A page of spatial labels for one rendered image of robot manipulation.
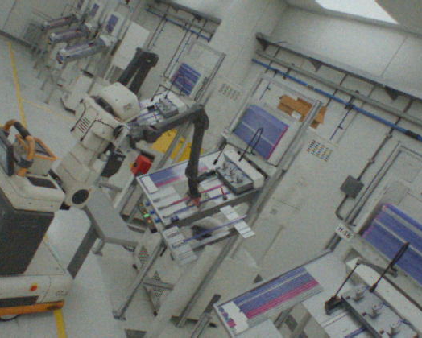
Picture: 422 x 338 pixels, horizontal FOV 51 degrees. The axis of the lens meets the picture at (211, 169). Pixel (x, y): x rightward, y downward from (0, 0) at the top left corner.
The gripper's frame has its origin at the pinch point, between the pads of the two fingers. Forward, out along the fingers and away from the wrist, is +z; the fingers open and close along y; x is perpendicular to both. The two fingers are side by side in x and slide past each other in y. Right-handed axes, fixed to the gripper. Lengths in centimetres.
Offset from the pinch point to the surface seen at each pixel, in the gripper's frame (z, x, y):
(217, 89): -19, -82, 135
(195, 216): 2.4, 5.5, -9.9
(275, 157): -21, -56, -12
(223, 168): -5.6, -31.4, 20.8
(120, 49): 2, -61, 460
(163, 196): 0.8, 15.9, 23.4
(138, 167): 9, 17, 91
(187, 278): 21, 27, -40
